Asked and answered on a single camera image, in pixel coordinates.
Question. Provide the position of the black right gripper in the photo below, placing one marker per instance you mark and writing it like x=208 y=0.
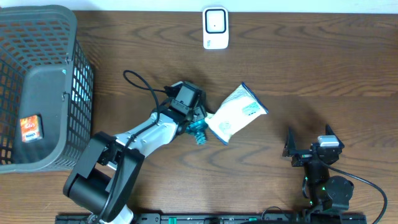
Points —
x=290 y=149

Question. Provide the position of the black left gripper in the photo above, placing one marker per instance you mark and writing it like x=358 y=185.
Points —
x=201 y=106

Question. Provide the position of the teal mouthwash bottle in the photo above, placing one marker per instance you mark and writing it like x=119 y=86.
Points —
x=197 y=129

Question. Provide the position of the cream snack bag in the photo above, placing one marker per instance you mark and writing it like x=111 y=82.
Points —
x=239 y=109

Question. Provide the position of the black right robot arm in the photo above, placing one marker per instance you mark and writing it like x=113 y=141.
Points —
x=328 y=195

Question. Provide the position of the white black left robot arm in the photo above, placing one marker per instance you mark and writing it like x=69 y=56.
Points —
x=104 y=176

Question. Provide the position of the white barcode scanner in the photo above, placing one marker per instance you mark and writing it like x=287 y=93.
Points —
x=215 y=28

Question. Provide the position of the grey plastic basket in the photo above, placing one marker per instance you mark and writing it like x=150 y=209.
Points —
x=43 y=71

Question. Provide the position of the orange small box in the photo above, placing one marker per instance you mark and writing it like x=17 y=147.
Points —
x=31 y=128

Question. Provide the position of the black mounting rail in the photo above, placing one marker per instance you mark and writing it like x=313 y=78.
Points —
x=272 y=217

